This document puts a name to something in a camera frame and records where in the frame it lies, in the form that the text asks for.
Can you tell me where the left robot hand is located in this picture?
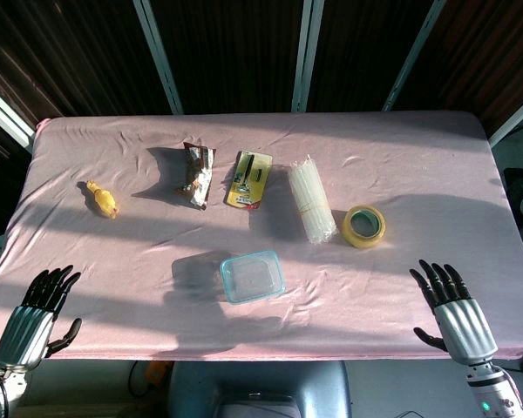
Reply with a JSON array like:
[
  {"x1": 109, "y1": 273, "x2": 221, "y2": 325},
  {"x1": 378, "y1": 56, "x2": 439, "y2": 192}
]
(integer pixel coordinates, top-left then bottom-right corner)
[{"x1": 0, "y1": 265, "x2": 84, "y2": 367}]

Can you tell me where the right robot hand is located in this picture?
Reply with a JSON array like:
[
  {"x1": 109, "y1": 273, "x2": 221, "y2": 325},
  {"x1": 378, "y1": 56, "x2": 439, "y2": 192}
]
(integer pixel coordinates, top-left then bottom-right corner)
[{"x1": 409, "y1": 259, "x2": 499, "y2": 366}]

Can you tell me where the clear plastic container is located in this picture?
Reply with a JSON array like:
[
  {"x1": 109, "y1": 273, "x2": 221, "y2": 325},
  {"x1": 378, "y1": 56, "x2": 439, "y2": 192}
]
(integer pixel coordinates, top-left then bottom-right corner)
[{"x1": 219, "y1": 249, "x2": 287, "y2": 306}]

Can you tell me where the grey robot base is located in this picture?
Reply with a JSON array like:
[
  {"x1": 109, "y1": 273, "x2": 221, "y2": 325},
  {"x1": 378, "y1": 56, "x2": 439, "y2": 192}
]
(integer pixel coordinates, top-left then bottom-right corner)
[{"x1": 167, "y1": 360, "x2": 353, "y2": 418}]

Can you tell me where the yellow tape roll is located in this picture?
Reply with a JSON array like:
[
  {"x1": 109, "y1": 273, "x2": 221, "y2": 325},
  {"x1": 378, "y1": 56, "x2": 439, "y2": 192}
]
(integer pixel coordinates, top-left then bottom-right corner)
[{"x1": 342, "y1": 205, "x2": 387, "y2": 250}]

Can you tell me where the yellow rubber chicken toy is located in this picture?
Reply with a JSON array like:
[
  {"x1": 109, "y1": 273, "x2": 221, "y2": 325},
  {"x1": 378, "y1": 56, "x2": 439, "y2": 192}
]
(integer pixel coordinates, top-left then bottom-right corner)
[{"x1": 85, "y1": 180, "x2": 121, "y2": 220}]

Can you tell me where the bundle of clear straws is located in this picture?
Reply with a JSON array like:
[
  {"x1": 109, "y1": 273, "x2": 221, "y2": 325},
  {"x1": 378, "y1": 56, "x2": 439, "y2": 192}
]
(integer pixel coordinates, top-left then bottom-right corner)
[{"x1": 286, "y1": 154, "x2": 338, "y2": 246}]

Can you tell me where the brown snack wrapper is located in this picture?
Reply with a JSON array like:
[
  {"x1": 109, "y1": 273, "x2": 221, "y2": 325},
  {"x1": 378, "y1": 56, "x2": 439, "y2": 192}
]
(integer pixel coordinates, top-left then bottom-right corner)
[{"x1": 174, "y1": 141, "x2": 217, "y2": 212}]

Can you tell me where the pink tablecloth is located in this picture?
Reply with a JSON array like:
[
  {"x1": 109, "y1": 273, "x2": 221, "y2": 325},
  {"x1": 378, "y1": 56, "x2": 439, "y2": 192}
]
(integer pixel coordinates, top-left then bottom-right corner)
[{"x1": 0, "y1": 110, "x2": 523, "y2": 362}]

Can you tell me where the yellow razor blister pack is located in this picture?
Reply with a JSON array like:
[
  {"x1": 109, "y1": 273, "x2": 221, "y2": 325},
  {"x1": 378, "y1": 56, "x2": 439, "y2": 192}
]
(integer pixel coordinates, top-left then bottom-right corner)
[{"x1": 224, "y1": 150, "x2": 274, "y2": 212}]

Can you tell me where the black cable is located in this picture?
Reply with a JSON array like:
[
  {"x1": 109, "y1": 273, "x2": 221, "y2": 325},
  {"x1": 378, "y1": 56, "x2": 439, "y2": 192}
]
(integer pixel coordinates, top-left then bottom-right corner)
[{"x1": 127, "y1": 361, "x2": 152, "y2": 399}]

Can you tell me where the white metal frame post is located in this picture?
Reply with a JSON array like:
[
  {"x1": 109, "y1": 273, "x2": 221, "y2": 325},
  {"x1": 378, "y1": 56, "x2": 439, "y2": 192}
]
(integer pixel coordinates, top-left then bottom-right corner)
[
  {"x1": 290, "y1": 0, "x2": 326, "y2": 113},
  {"x1": 0, "y1": 78, "x2": 37, "y2": 154},
  {"x1": 487, "y1": 89, "x2": 523, "y2": 147},
  {"x1": 132, "y1": 0, "x2": 185, "y2": 116},
  {"x1": 381, "y1": 0, "x2": 446, "y2": 112}
]

